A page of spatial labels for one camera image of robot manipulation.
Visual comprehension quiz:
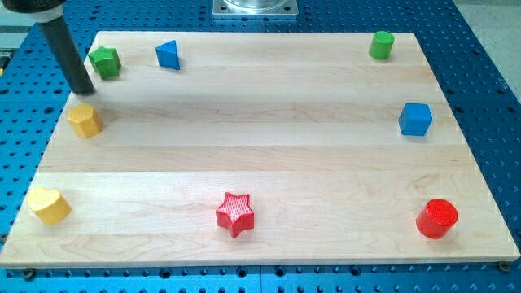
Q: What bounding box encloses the yellow heart block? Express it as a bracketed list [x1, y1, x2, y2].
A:
[26, 187, 72, 225]

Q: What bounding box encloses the red cylinder block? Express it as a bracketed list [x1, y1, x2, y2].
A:
[416, 199, 458, 239]

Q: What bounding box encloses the blue triangle block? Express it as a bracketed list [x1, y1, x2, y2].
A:
[155, 40, 181, 71]

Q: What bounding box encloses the light wooden board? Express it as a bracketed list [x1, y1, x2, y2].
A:
[1, 31, 519, 268]

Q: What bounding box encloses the green cylinder block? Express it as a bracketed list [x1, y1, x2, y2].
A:
[369, 31, 395, 60]

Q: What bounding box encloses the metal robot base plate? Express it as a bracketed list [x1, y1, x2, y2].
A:
[212, 0, 299, 17]

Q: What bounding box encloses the blue perforated metal plate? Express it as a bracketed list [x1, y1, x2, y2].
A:
[1, 0, 520, 292]

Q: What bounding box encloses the yellow hexagon block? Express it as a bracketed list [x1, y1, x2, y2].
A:
[67, 103, 103, 138]

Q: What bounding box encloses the blue cube block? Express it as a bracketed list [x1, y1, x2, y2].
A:
[398, 103, 432, 136]

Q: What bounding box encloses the green star block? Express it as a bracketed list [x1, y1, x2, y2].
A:
[88, 46, 121, 79]

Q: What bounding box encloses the robot arm end black white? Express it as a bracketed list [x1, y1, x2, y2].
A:
[2, 0, 65, 23]

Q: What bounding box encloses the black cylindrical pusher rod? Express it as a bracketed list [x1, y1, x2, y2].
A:
[37, 16, 94, 94]

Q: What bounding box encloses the red star block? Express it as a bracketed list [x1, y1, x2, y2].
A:
[216, 192, 255, 238]

